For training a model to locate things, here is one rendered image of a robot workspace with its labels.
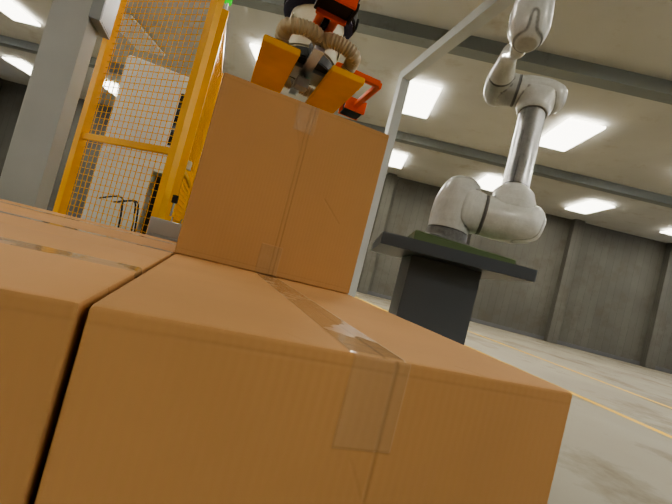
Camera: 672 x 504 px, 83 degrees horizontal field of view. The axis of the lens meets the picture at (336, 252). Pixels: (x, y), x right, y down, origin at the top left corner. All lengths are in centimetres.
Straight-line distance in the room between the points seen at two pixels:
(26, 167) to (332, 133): 173
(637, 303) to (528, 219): 1398
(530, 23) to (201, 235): 103
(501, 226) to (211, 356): 131
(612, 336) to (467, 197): 1373
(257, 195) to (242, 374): 63
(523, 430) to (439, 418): 9
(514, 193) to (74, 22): 216
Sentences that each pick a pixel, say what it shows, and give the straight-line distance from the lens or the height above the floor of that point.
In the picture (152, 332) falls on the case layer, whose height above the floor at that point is 53.
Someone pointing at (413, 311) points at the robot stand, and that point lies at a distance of 136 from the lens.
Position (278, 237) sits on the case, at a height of 63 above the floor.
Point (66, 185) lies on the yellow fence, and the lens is 286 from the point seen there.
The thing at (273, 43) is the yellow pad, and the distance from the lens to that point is 112.
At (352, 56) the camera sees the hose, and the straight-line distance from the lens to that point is 115.
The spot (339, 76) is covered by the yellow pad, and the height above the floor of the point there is 111.
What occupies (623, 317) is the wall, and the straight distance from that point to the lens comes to 1519.
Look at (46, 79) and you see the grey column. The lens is 242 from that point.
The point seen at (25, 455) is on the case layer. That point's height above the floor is 45.
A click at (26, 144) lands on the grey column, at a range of 237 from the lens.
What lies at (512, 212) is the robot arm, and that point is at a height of 94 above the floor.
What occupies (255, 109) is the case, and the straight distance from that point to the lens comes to 90.
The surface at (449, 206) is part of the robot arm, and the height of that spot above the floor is 92.
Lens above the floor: 60
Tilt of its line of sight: 2 degrees up
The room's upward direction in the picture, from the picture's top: 15 degrees clockwise
